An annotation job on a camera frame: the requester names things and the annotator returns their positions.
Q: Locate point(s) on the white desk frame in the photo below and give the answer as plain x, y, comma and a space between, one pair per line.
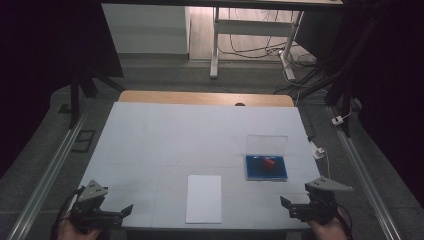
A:
253, 28

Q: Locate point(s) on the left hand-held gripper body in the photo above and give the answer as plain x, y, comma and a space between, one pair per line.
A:
87, 210

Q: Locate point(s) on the small white adapter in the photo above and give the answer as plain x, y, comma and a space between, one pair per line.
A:
337, 120

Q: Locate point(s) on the person's right hand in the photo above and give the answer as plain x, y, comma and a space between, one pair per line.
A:
328, 230

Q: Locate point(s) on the red stamp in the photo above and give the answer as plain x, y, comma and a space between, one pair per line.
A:
269, 163

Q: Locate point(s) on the wooden table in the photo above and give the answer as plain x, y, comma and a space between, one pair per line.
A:
200, 98

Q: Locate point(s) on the black rectangular floor frame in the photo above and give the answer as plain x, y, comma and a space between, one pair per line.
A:
83, 141

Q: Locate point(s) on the dark curtain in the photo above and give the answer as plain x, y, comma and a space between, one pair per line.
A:
40, 50
393, 83

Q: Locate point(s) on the aluminium rail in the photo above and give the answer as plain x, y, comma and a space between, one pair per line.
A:
46, 180
363, 183

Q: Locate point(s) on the white cabinet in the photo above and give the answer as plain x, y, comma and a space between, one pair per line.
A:
146, 30

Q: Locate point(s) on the blue ink pad box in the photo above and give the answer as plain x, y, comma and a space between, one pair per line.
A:
266, 173

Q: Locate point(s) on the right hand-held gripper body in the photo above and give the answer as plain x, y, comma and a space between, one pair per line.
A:
316, 208

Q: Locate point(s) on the white table cover sheet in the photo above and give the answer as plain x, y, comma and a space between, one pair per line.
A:
166, 140

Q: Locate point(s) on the white paper sheet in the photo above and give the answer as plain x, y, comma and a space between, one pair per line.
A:
203, 199

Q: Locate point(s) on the black metal stand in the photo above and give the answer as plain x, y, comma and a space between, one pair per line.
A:
346, 83
75, 100

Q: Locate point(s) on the person's left hand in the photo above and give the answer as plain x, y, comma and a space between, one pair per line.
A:
71, 231

